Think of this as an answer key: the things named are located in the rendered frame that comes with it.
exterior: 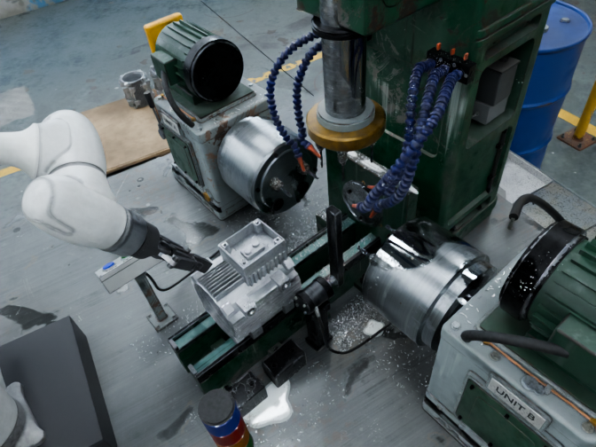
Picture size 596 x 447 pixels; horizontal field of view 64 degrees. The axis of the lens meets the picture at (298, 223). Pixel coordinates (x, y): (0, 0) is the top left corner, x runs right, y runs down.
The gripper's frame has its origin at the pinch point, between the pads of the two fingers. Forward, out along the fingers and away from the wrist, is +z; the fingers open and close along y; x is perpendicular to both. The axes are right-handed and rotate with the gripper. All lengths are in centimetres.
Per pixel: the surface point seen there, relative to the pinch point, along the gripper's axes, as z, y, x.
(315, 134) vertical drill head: -2.0, -5.8, -39.3
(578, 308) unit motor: -2, -66, -38
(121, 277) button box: -2.5, 14.9, 15.8
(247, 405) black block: 19.6, -22.5, 20.7
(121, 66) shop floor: 145, 336, -27
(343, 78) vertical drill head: -10, -9, -50
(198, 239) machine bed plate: 33.9, 35.9, 4.5
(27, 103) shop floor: 103, 342, 44
